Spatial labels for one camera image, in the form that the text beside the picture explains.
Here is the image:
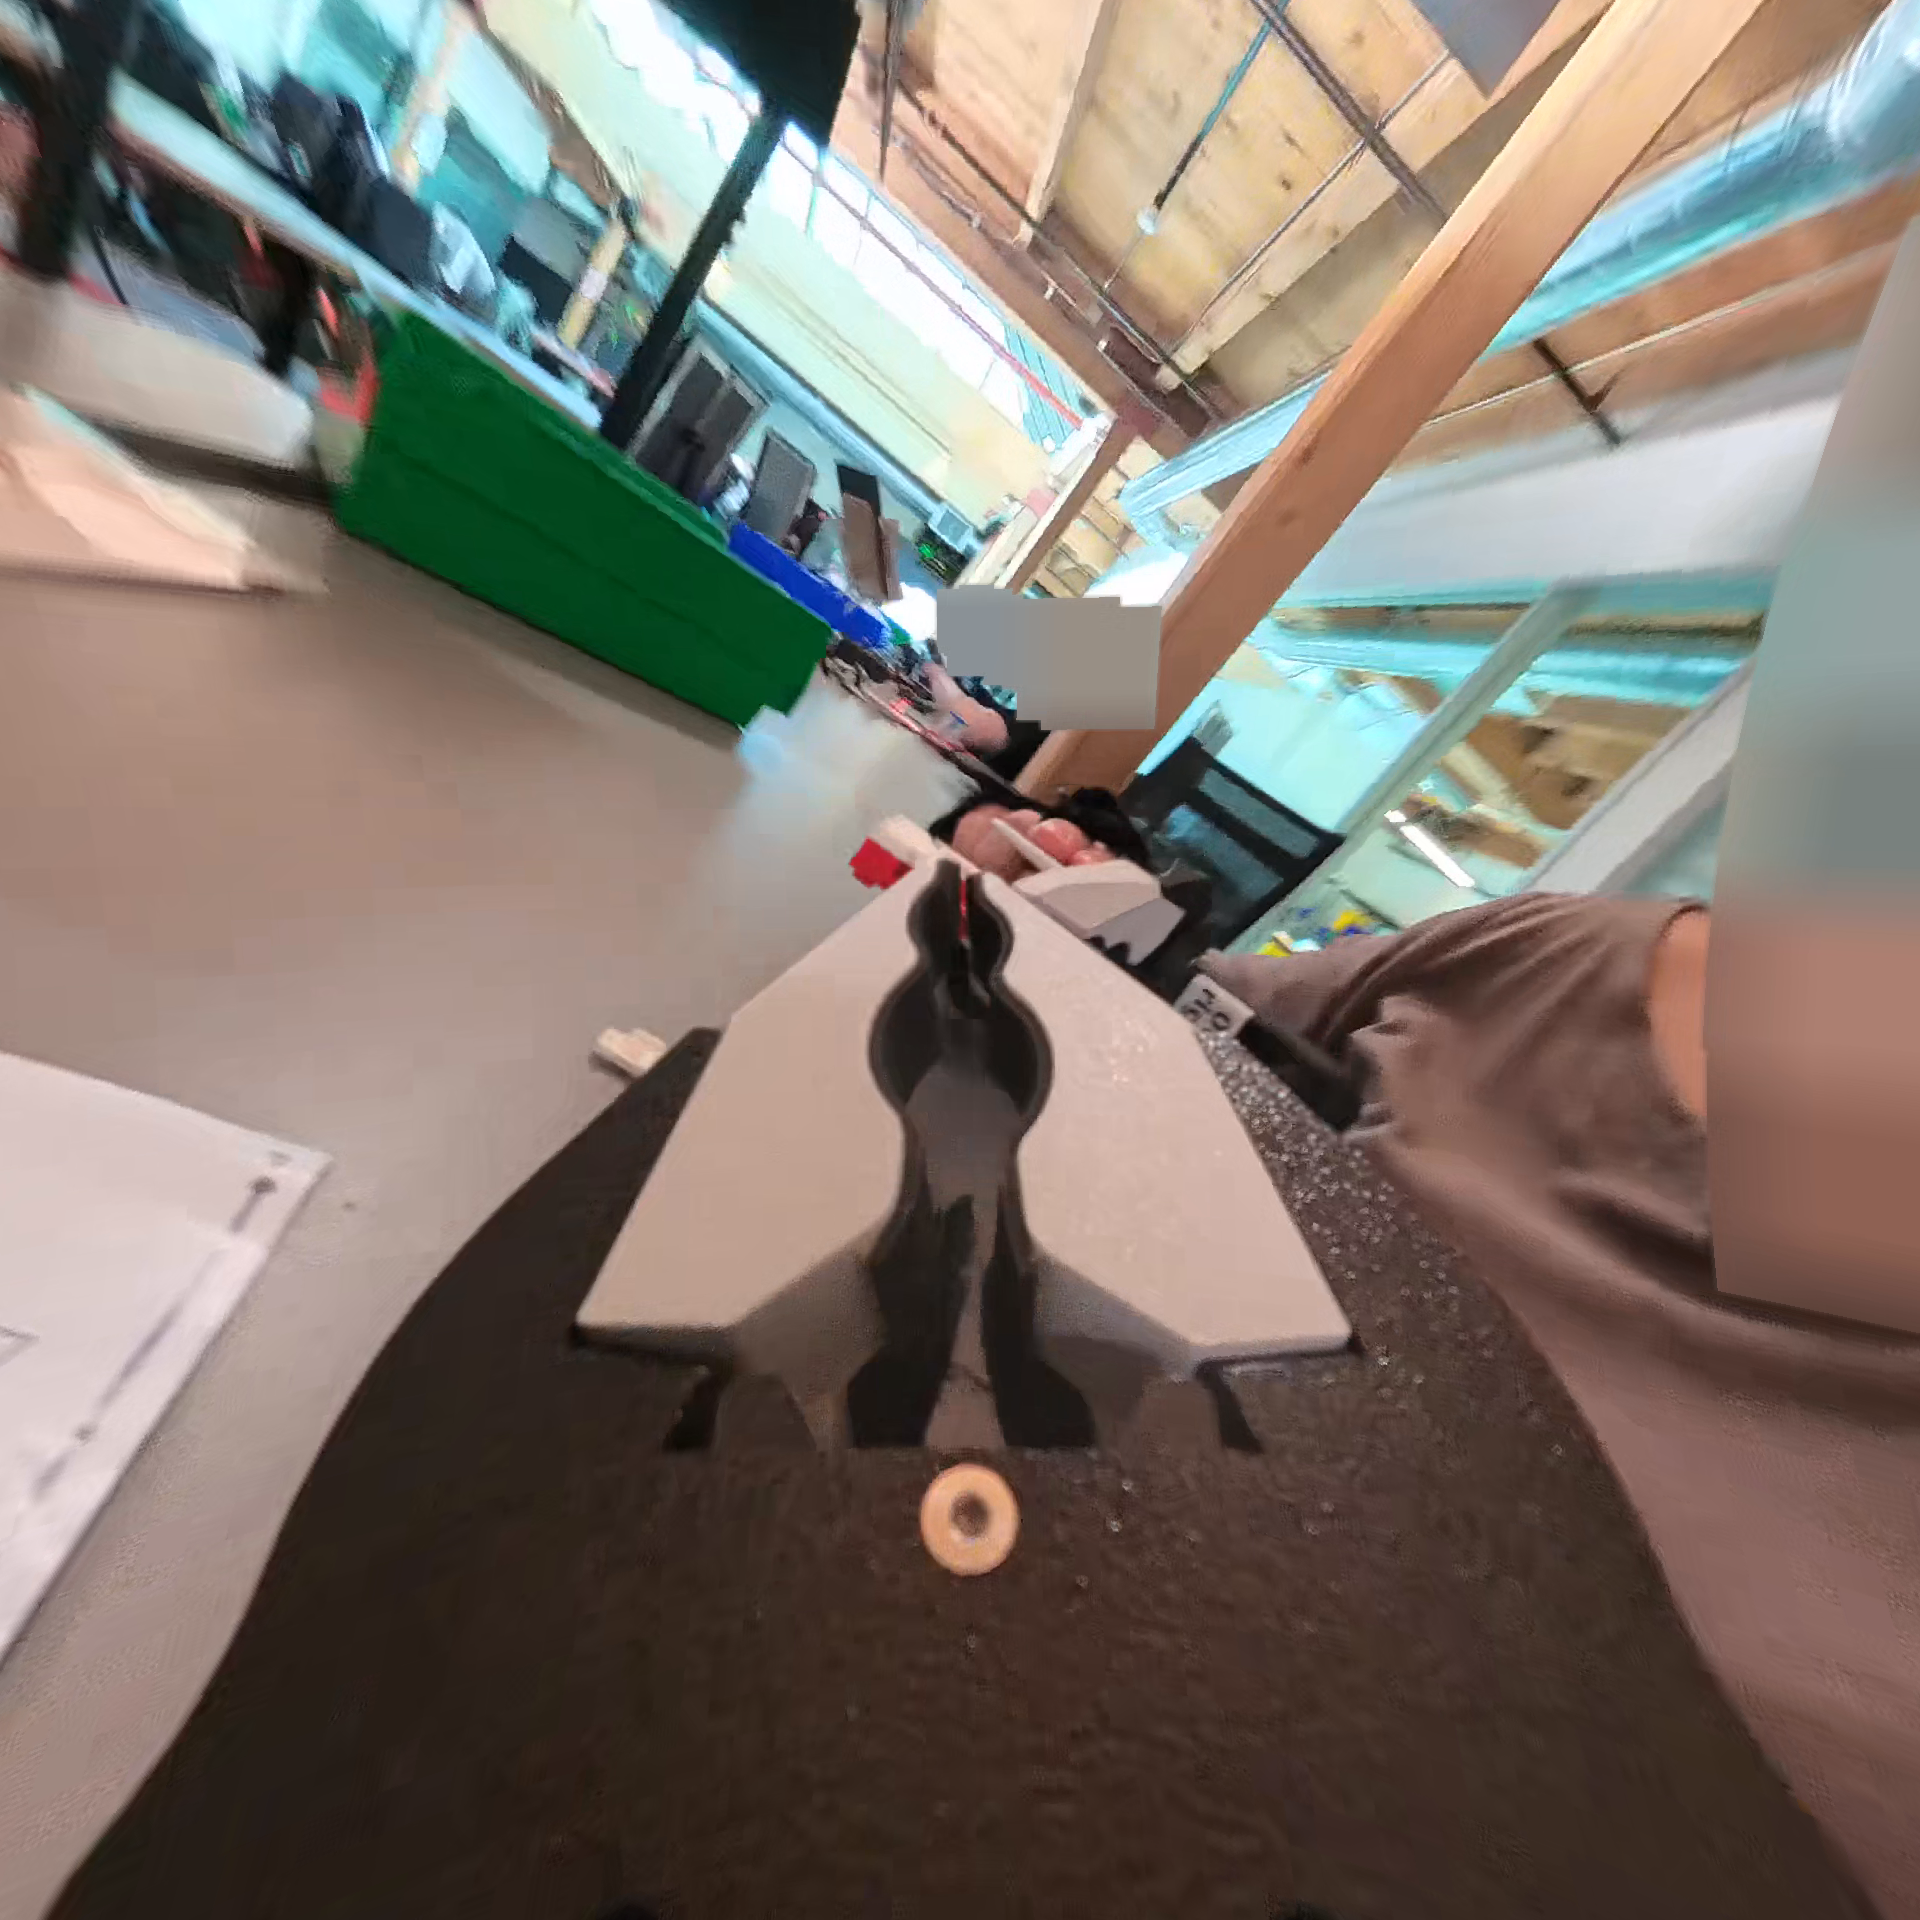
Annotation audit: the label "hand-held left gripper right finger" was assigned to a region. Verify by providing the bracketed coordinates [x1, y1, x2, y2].
[972, 876, 1354, 1452]

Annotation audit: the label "red and white lego assembly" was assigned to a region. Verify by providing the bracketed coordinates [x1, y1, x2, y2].
[849, 815, 997, 1011]

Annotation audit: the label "blue plastic bin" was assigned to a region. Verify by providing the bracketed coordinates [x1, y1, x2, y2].
[728, 521, 891, 651]

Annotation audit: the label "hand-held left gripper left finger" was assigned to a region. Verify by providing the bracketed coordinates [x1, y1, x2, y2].
[574, 861, 967, 1452]

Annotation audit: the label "person's right hand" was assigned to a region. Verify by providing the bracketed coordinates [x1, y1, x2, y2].
[950, 807, 1123, 883]

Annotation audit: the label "silver ventilation duct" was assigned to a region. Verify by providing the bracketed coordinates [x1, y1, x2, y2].
[1123, 13, 1920, 517]

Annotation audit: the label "white lego instruction booklet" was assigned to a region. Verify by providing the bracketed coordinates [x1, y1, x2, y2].
[0, 1051, 334, 1656]

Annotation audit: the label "wooden beam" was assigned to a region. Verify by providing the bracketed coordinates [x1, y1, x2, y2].
[1016, 0, 1896, 801]

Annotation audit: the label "black metal pole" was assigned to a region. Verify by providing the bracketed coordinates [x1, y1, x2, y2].
[599, 103, 792, 448]

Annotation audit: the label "black mesh office chair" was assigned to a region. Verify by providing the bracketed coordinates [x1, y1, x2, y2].
[1124, 733, 1347, 957]

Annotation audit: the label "green plastic bin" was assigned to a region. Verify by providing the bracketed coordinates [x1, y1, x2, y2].
[330, 307, 834, 733]

